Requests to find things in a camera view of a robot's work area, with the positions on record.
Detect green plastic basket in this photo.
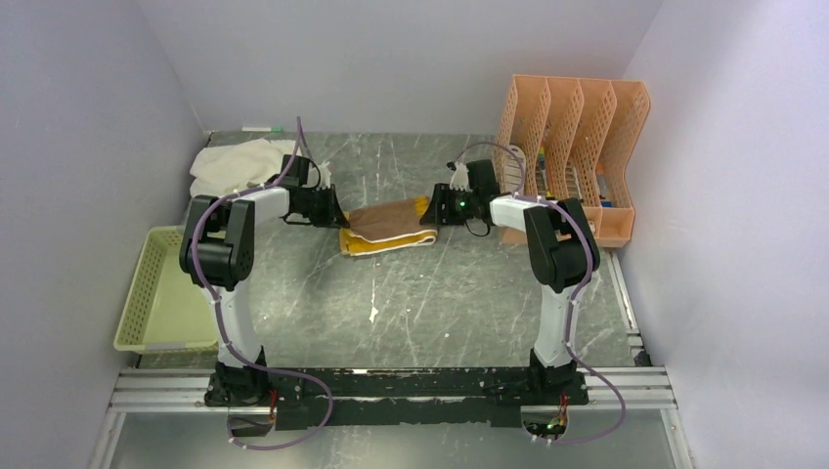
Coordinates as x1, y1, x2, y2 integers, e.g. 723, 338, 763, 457
112, 226, 218, 355

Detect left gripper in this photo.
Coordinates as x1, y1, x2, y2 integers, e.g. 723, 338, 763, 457
298, 185, 350, 231

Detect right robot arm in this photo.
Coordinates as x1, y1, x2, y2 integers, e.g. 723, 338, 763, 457
420, 159, 600, 405

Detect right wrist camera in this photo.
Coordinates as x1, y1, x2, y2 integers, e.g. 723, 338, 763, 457
447, 161, 471, 192

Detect orange file organizer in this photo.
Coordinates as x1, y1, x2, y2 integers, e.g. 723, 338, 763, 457
492, 74, 650, 248

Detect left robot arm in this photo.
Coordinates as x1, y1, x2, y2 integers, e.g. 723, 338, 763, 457
179, 154, 349, 407

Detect aluminium frame rails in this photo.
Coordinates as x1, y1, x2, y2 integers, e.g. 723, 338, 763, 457
89, 254, 693, 468

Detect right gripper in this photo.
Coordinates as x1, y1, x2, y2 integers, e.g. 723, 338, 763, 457
420, 184, 478, 227

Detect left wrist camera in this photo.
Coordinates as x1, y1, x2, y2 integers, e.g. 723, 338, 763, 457
317, 161, 331, 190

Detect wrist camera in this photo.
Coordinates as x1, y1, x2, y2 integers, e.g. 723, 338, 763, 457
447, 161, 471, 192
317, 161, 331, 190

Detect yellow brown bear towel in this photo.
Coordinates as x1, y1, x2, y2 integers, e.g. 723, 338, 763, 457
338, 195, 438, 257

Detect white green marker pen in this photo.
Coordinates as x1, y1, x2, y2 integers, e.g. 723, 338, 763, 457
240, 126, 284, 133

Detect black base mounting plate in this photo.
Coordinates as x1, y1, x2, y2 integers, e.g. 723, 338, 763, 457
205, 365, 590, 432

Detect white crumpled towel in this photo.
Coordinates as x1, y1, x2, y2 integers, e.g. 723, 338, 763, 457
189, 139, 295, 197

